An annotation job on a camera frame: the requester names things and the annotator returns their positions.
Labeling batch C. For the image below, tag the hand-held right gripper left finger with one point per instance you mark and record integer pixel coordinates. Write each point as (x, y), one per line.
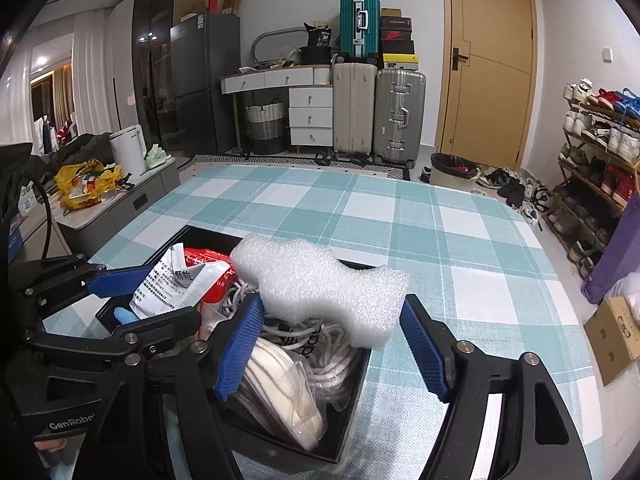
(240, 347)

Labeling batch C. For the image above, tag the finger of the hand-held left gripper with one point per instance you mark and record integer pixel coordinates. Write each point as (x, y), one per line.
(160, 327)
(117, 280)

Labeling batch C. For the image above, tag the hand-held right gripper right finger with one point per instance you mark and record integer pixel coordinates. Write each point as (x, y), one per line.
(425, 347)

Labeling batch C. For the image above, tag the white medicine packet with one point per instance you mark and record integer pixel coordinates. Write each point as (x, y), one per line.
(172, 280)

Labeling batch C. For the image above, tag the bagged white face masks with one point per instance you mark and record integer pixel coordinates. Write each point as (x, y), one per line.
(280, 390)

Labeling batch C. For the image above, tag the red white plastic packet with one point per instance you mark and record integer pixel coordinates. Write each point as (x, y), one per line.
(207, 265)

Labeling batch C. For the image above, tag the black storage box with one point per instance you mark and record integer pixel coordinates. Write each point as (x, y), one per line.
(260, 432)

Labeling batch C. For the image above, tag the bagged white socks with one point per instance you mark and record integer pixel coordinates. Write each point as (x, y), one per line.
(330, 365)

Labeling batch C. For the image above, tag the white foam piece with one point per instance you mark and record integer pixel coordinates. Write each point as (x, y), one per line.
(320, 285)

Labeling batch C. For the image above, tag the person's left hand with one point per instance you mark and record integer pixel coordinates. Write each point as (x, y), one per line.
(52, 447)

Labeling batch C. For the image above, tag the grey side cabinet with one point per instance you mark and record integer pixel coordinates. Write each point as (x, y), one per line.
(135, 205)

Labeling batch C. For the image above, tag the yellow plastic bag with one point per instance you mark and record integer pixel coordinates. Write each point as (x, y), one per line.
(80, 185)

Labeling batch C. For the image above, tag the white air purifier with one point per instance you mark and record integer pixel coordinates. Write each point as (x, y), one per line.
(127, 152)

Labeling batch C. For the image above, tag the green wet wipes pack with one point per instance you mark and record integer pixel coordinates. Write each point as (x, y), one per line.
(159, 157)

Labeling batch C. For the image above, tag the teal white checked tablecloth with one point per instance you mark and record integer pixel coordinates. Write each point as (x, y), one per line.
(400, 220)

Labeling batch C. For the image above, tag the dark clothes heap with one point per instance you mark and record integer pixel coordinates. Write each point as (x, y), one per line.
(82, 147)

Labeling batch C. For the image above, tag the scattered pile of shoes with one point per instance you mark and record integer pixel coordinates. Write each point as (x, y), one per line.
(510, 190)

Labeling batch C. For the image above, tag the dark round basket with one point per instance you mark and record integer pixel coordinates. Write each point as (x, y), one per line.
(452, 170)

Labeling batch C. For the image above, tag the printed cardboard box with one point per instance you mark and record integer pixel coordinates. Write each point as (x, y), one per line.
(612, 345)

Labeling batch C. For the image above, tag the wooden shoe rack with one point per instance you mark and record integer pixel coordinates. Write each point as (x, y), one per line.
(565, 200)

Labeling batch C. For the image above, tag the white plastic bag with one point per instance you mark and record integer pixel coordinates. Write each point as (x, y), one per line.
(627, 295)

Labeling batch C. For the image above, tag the woven laundry basket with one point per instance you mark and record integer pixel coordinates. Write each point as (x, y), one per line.
(266, 130)

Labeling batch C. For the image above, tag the white curtain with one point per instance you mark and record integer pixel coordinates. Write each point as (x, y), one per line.
(95, 70)

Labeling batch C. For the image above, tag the purple bag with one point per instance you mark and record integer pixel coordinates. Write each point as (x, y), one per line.
(620, 255)

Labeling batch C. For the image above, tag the grey refrigerator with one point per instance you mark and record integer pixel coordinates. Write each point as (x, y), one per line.
(205, 80)

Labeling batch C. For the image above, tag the dark glass wardrobe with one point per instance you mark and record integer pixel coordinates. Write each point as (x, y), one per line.
(155, 60)

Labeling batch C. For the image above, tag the silver suitcase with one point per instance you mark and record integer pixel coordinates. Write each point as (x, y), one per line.
(400, 115)

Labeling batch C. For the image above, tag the white desk with drawers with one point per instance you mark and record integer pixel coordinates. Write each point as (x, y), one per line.
(310, 115)

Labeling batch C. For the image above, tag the beige suitcase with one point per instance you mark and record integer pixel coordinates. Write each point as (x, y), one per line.
(355, 110)

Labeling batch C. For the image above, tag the rows of assorted sneakers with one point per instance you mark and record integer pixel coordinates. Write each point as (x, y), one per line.
(610, 135)

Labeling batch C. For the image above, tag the wooden door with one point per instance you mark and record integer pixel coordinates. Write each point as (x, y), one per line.
(490, 60)

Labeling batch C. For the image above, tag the black bag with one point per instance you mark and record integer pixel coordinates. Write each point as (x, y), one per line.
(317, 45)

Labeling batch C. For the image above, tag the red black shoebox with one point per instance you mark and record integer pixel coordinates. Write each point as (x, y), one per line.
(396, 35)

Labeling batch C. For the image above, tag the green suitcase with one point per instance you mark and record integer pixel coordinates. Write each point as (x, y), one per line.
(360, 25)

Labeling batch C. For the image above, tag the small brown shoebox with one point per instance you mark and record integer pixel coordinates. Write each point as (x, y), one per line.
(391, 12)

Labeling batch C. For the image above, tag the grey oval frame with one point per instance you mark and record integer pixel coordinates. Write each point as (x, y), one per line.
(260, 40)

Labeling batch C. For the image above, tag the white light switch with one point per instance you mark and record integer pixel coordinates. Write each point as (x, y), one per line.
(607, 55)

